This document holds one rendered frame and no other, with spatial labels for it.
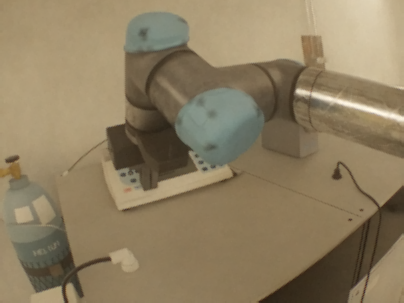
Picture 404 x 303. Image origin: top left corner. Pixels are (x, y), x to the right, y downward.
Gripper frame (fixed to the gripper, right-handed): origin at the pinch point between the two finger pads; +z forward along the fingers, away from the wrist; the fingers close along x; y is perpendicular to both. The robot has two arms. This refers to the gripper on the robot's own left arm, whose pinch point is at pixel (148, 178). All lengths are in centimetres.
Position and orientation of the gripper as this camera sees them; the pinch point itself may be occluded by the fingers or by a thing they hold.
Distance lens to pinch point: 56.0
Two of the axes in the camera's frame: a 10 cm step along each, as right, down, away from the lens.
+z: -1.5, 6.6, 7.4
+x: -8.9, 2.3, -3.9
